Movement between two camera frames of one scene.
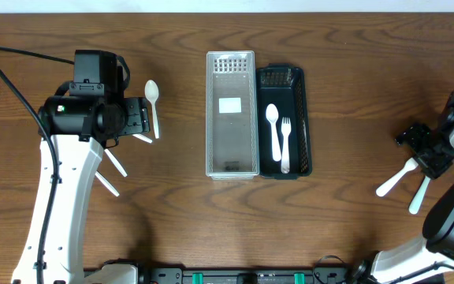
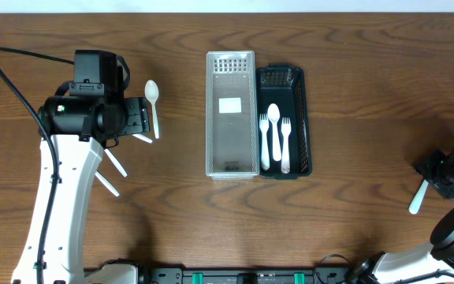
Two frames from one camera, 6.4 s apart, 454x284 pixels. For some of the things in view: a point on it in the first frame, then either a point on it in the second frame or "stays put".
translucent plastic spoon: x=151 y=91 stays put
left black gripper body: x=138 y=115 stays put
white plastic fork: x=411 y=164 -> x=265 y=156
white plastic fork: x=286 y=128 stays put
